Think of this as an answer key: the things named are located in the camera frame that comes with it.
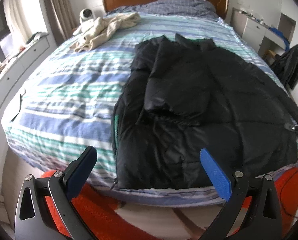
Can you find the striped bed duvet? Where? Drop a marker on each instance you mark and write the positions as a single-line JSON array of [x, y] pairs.
[[68, 104]]

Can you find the black puffer jacket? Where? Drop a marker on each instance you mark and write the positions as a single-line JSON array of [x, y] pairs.
[[185, 95]]

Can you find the dark jacket on chair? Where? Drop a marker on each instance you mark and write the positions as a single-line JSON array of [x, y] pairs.
[[285, 67]]

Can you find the white window cabinet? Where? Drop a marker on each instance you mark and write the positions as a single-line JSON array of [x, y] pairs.
[[21, 67]]

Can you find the white desk with drawers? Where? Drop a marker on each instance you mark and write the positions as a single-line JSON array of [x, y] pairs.
[[256, 35]]

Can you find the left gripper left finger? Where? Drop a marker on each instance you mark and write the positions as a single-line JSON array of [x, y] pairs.
[[33, 219]]

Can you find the orange rug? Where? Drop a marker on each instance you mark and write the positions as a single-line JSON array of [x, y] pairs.
[[98, 212]]

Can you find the beige curtain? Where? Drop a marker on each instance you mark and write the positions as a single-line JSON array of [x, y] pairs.
[[61, 19]]

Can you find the cream fleece garment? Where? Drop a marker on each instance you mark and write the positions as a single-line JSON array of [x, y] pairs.
[[93, 33]]

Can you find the blue checked pillow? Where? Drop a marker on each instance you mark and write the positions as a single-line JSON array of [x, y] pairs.
[[193, 8]]

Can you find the wooden chair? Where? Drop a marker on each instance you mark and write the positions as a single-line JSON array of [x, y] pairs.
[[269, 55]]

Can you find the blue cloth on desk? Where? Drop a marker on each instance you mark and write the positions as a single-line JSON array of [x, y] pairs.
[[281, 35]]

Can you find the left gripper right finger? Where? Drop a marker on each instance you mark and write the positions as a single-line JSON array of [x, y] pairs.
[[263, 219]]

